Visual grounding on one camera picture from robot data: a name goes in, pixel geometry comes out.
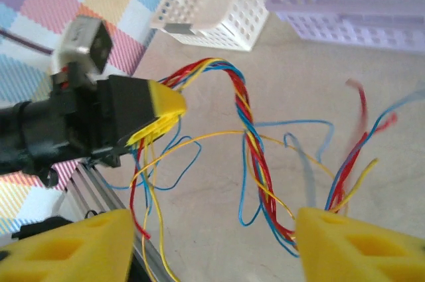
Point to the purple perforated basket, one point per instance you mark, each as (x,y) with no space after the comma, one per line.
(348,26)

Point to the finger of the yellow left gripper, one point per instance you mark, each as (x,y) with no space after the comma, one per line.
(167,101)
(156,127)

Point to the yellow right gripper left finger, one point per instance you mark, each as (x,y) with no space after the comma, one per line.
(106,245)

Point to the aluminium side rail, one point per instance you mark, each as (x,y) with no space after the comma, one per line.
(96,202)

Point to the white perforated basket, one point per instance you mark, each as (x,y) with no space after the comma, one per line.
(232,20)

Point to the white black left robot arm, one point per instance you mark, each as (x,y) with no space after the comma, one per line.
(11,139)

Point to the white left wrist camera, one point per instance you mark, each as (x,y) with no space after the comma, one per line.
(83,36)

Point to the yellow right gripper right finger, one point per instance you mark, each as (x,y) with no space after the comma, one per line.
(325,249)

